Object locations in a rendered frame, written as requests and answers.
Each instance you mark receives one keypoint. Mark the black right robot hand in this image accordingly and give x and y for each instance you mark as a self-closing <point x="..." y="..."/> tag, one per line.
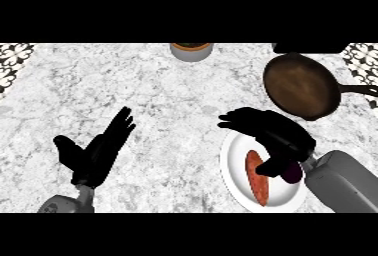
<point x="274" y="133"/>

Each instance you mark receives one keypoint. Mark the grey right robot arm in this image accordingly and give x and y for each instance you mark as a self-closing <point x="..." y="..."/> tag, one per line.
<point x="341" y="183"/>

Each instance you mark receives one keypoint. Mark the white round plate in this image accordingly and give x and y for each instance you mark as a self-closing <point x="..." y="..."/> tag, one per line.
<point x="280" y="196"/>

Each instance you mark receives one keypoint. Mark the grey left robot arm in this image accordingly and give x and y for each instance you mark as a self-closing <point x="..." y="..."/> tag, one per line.
<point x="67" y="201"/>

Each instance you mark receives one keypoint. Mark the black appliance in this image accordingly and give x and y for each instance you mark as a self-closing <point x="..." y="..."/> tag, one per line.
<point x="310" y="47"/>

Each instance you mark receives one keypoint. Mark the grey pot with orange rim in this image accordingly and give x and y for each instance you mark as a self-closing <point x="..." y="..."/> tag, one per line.
<point x="191" y="50"/>

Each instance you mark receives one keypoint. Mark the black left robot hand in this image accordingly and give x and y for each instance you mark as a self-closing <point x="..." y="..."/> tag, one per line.
<point x="100" y="151"/>

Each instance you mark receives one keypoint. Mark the dark cast iron pan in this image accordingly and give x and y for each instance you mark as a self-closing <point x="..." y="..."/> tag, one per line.
<point x="302" y="86"/>

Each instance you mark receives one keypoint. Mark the dark purple eggplant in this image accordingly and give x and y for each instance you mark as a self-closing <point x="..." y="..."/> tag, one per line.
<point x="292" y="173"/>

